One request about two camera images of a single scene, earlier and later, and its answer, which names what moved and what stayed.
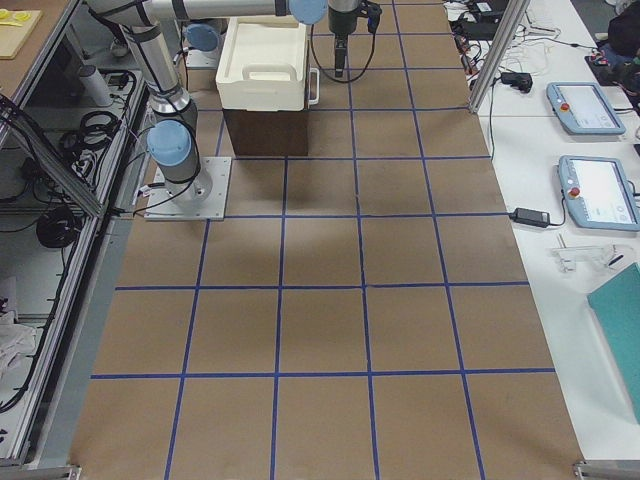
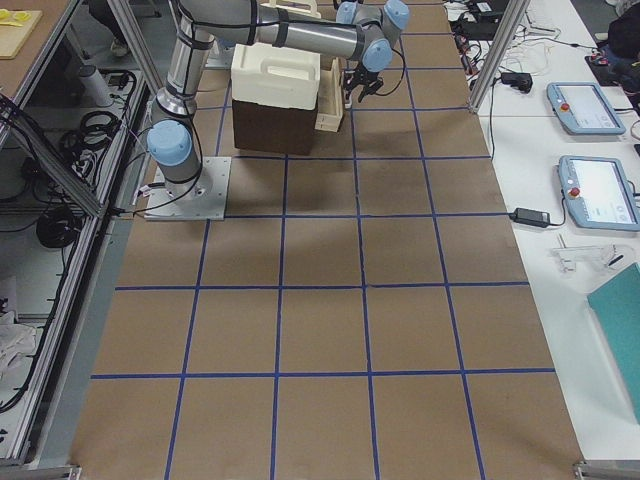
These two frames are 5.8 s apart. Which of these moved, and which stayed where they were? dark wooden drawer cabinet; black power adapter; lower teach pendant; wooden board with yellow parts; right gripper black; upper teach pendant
Moved: right gripper black; dark wooden drawer cabinet
Stayed: upper teach pendant; black power adapter; wooden board with yellow parts; lower teach pendant
